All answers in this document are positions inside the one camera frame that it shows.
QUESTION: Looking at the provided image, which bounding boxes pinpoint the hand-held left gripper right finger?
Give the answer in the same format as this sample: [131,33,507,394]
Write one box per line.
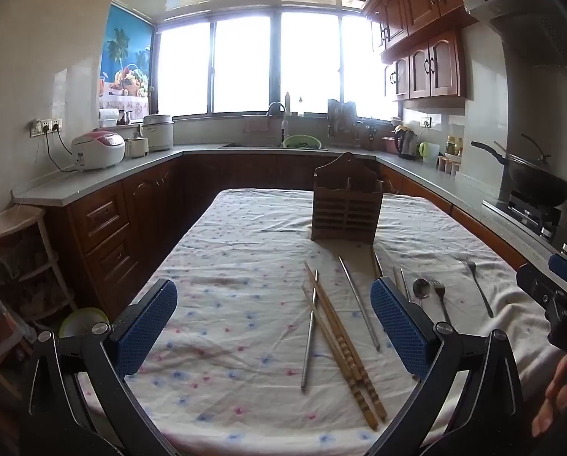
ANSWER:
[370,276,531,456]

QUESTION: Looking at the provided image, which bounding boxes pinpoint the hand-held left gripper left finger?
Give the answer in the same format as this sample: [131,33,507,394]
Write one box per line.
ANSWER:
[20,278,178,456]

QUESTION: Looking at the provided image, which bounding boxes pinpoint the wooden utensil holder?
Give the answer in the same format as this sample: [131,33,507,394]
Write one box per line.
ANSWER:
[310,152,384,244]

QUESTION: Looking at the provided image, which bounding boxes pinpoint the person's right hand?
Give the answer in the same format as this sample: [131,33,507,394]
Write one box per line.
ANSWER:
[531,355,567,438]

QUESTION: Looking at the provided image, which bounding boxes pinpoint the metal spoon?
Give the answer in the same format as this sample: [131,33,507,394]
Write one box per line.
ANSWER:
[412,277,431,310]

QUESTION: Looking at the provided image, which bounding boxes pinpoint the metal fork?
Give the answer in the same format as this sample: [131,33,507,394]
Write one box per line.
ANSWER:
[456,257,495,318]
[430,280,453,326]

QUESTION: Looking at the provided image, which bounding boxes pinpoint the green bowl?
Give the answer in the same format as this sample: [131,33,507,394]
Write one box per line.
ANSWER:
[59,307,110,339]

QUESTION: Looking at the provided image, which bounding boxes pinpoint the gas stove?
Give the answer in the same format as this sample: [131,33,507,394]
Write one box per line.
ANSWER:
[483,190,562,244]

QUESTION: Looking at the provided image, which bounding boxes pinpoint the black wok with lid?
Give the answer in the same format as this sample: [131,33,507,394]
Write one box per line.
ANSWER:
[471,134,567,208]

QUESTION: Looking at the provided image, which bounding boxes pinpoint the wooden lower cabinets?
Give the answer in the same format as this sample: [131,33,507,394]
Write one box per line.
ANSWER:
[46,153,529,314]

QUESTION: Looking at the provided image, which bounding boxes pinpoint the wooden cabinets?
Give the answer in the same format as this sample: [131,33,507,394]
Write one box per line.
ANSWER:
[46,153,529,314]
[363,0,526,101]

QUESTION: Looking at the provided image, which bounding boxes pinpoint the floral white tablecloth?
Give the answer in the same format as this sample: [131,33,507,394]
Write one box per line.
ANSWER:
[81,187,567,450]

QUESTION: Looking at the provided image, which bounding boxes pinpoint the corner shelf rack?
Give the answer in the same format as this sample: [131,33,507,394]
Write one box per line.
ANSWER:
[0,204,78,390]

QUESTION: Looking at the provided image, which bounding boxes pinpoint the grey countertop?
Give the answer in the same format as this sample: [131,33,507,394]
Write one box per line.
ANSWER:
[13,141,567,290]

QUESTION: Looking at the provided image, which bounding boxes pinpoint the green white jug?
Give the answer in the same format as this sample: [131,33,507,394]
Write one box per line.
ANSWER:
[418,141,440,165]

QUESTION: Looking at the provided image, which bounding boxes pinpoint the white pink rice cooker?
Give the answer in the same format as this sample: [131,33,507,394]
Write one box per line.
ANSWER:
[71,130,126,171]

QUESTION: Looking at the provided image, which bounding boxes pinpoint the steel electric kettle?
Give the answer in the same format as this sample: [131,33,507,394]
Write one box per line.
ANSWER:
[393,126,418,161]

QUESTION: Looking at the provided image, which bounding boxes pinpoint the large white cooker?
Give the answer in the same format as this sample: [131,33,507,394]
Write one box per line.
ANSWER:
[140,114,175,152]

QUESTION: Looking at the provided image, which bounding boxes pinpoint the kitchen sink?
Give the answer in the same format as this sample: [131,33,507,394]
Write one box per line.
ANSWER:
[218,141,284,149]

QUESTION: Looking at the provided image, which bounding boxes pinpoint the green colander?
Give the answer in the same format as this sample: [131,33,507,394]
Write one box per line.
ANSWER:
[282,135,322,151]

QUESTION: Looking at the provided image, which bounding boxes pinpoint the metal kitchen faucet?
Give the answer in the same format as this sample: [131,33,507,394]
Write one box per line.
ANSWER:
[267,102,290,148]

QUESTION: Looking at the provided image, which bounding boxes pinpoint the wooden upper cabinets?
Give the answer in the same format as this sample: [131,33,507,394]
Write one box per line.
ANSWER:
[363,0,526,101]

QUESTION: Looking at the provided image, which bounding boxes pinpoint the range hood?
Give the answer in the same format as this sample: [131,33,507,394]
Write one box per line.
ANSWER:
[464,0,567,68]

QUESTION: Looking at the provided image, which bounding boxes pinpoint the kitchen window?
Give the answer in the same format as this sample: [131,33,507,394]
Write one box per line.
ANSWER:
[155,7,398,120]

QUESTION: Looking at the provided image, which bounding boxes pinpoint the black power cable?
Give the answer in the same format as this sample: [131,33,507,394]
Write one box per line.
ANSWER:
[41,129,81,173]

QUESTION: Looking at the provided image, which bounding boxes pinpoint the wall power outlet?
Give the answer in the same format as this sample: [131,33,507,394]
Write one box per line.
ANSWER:
[31,117,63,136]

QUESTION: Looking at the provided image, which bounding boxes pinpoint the tropical fruit wall poster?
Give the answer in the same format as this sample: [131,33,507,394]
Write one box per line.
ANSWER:
[99,4,155,110]

